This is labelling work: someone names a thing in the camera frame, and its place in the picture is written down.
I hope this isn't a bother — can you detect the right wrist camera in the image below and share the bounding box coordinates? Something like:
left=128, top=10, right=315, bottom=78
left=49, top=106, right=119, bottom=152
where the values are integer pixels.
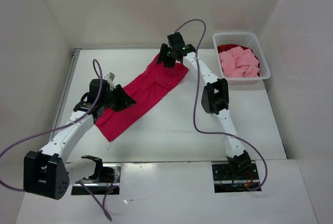
left=167, top=32, right=185, bottom=49

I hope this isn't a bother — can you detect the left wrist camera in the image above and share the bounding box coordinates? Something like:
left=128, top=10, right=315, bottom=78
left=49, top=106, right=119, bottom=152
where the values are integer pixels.
left=104, top=72, right=115, bottom=90

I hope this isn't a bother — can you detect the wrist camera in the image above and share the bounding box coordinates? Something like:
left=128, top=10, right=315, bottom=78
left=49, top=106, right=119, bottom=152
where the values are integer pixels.
left=104, top=72, right=115, bottom=90
left=167, top=32, right=185, bottom=49

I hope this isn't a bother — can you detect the white plastic basket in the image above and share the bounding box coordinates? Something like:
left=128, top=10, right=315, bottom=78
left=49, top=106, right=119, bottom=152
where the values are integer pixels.
left=212, top=31, right=271, bottom=84

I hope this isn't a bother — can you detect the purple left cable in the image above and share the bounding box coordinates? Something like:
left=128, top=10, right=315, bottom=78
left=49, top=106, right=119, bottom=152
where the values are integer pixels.
left=0, top=58, right=113, bottom=221

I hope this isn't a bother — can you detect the light pink t shirt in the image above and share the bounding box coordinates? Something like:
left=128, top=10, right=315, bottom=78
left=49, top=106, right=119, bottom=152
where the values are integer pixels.
left=218, top=46, right=260, bottom=79

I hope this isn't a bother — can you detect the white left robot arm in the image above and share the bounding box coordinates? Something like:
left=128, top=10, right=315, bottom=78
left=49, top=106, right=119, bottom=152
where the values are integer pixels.
left=23, top=79, right=136, bottom=200

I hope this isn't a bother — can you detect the magenta t shirt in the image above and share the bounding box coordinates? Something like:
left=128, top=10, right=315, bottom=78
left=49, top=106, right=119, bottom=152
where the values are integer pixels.
left=96, top=57, right=188, bottom=142

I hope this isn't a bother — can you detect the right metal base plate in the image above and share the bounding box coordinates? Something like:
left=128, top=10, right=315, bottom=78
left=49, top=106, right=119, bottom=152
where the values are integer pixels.
left=211, top=162, right=260, bottom=193

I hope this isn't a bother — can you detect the dark red t shirt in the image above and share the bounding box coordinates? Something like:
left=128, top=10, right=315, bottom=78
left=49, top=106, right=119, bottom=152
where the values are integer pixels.
left=216, top=43, right=261, bottom=77

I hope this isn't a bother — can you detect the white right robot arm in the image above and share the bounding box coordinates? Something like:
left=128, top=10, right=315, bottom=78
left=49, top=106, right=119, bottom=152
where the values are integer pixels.
left=157, top=43, right=251, bottom=179

